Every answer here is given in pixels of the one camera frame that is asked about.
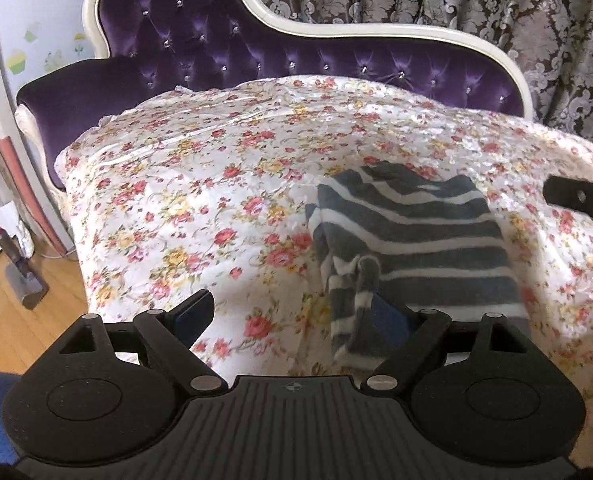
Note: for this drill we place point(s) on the grey white striped garment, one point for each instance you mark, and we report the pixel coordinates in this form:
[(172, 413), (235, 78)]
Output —
[(416, 240)]

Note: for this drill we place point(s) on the white door frame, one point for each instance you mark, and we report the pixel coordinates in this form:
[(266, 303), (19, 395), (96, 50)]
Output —
[(6, 85)]

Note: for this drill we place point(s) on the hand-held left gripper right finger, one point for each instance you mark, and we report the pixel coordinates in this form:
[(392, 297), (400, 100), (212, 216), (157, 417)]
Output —
[(391, 325)]

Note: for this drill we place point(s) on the purple tufted sofa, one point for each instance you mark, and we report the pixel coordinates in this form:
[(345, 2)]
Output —
[(226, 25)]

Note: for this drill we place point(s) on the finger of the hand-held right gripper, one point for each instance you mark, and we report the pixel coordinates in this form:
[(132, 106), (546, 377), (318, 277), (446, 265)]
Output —
[(581, 195)]

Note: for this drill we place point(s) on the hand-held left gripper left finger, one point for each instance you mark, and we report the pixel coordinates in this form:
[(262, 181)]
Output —
[(196, 315)]

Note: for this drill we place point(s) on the floral blanket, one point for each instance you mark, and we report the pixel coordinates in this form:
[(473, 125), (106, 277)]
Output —
[(201, 170)]

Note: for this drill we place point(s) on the pastel cupcake wall stickers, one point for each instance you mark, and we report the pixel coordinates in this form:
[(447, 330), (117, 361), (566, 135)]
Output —
[(17, 62)]

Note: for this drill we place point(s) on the red stick vacuum cleaner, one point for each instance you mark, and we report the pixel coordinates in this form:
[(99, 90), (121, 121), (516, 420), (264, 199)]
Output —
[(24, 280)]

